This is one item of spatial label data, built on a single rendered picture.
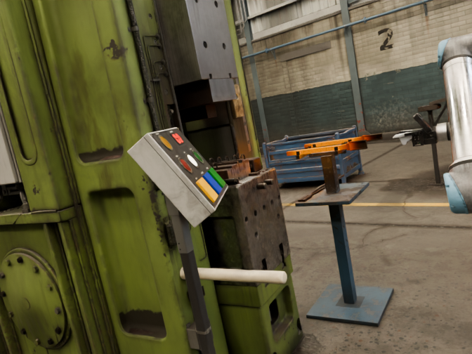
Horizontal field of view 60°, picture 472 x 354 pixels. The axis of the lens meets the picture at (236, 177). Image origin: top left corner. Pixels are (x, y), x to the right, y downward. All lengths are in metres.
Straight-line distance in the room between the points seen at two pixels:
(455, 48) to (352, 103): 8.01
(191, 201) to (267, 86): 9.91
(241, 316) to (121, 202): 0.74
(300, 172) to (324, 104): 4.58
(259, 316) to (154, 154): 1.01
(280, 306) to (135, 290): 0.72
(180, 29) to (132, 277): 1.07
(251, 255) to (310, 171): 4.02
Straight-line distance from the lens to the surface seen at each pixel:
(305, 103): 10.41
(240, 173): 1.82
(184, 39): 1.72
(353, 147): 2.11
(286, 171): 5.86
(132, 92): 1.57
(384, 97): 9.56
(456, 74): 1.82
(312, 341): 2.27
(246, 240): 1.73
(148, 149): 1.13
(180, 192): 1.12
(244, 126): 2.18
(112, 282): 1.95
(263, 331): 1.92
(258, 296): 1.83
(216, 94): 1.74
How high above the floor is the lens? 1.20
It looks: 9 degrees down
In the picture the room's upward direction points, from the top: 11 degrees counter-clockwise
